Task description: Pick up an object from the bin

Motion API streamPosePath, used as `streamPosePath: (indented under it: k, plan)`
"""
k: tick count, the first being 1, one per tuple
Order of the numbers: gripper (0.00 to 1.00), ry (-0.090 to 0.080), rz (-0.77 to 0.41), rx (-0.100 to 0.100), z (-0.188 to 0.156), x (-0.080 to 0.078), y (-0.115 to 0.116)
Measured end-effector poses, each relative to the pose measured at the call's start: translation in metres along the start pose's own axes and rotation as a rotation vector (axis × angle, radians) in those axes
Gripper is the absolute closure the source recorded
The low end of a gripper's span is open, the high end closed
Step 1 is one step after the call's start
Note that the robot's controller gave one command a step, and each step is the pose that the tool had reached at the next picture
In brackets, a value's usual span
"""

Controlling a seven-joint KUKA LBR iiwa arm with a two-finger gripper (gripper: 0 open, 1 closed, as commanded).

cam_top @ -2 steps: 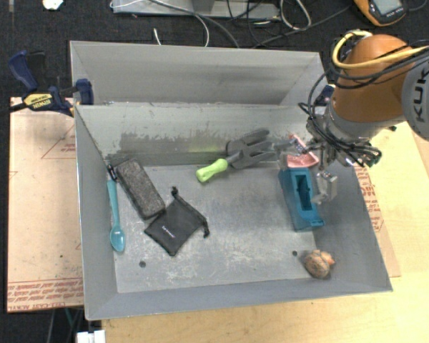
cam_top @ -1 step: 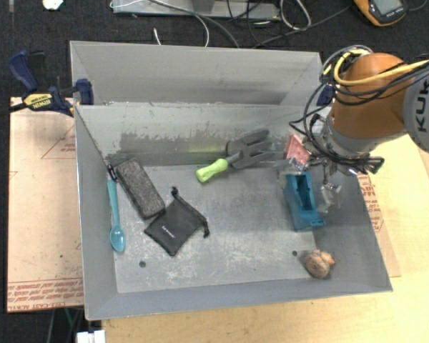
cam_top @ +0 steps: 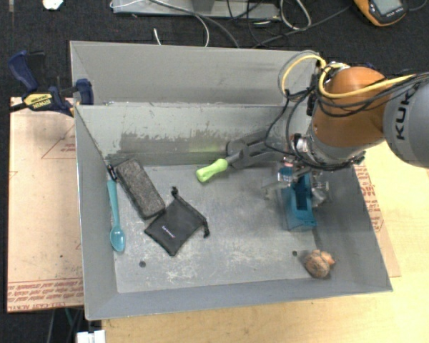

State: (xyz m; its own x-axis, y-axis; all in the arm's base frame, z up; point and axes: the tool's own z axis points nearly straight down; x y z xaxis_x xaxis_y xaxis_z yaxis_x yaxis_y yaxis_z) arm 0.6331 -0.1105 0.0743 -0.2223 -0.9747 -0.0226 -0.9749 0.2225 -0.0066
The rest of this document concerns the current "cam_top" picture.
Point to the light blue plastic spoon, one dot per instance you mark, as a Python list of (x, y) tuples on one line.
[(117, 234)]

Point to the grey metal bin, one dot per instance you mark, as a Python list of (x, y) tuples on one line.
[(236, 234)]

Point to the teal blue box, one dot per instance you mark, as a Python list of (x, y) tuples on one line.
[(297, 213)]

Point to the dark grey flat block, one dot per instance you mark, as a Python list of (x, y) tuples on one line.
[(140, 188)]

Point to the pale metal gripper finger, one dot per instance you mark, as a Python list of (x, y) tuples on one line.
[(271, 188)]

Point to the brown cardboard board red print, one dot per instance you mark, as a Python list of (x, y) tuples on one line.
[(43, 198)]

